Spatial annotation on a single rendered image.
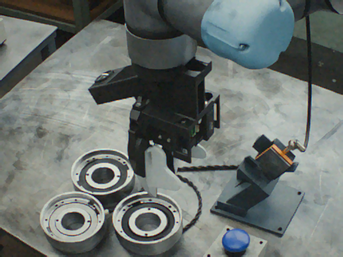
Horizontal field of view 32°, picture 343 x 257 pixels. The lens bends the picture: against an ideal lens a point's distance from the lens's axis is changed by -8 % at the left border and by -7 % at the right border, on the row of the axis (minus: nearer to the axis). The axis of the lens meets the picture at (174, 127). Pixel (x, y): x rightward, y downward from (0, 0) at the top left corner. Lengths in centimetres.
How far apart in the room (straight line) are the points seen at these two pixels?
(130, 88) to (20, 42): 98
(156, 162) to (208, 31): 26
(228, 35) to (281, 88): 71
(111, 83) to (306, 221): 41
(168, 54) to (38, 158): 53
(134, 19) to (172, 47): 5
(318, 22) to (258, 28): 204
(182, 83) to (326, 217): 42
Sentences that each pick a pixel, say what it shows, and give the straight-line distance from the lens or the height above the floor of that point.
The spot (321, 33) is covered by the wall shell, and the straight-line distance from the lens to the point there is 258.
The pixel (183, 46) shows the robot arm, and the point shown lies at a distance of 64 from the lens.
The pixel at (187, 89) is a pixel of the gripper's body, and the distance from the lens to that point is 67.
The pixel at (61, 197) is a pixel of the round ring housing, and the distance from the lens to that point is 99.
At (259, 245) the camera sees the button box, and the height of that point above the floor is 84.
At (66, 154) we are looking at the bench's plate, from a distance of 111.
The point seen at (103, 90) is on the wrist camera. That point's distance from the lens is 75.
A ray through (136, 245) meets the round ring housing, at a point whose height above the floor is 83.
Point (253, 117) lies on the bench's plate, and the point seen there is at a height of 80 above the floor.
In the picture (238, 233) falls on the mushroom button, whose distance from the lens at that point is 87.
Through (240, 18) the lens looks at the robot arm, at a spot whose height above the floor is 128.
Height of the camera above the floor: 155
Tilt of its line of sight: 42 degrees down
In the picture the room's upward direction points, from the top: 4 degrees counter-clockwise
